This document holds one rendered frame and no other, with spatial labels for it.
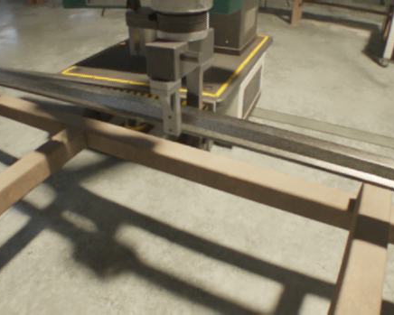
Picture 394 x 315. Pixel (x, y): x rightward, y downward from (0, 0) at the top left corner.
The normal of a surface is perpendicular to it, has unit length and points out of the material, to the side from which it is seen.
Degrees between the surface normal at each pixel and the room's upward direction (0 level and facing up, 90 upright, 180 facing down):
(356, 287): 0
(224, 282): 0
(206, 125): 75
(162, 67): 90
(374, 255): 0
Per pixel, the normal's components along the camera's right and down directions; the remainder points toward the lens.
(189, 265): 0.00, -0.81
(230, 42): -0.38, 0.54
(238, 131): -0.43, 0.30
